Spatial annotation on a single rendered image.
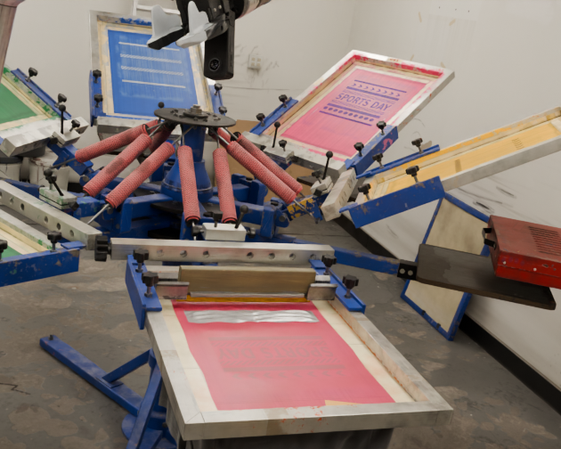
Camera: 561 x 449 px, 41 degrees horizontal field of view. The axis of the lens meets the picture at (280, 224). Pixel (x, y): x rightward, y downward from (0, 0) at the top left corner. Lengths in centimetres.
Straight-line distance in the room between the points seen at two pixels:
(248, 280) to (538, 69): 263
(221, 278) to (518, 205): 257
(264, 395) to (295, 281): 51
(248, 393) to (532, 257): 118
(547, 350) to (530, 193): 83
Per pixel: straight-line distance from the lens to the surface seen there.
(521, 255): 247
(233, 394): 162
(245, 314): 197
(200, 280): 197
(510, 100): 442
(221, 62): 123
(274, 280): 203
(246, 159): 261
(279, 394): 164
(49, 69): 595
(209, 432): 147
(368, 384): 175
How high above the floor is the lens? 177
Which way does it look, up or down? 17 degrees down
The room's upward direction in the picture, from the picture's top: 9 degrees clockwise
